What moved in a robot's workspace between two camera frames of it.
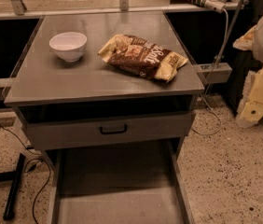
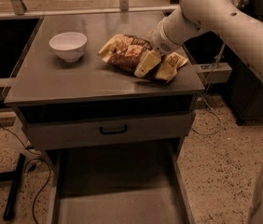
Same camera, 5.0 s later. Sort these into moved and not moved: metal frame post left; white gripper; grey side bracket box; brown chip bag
Moved: white gripper
Not moved: brown chip bag; grey side bracket box; metal frame post left
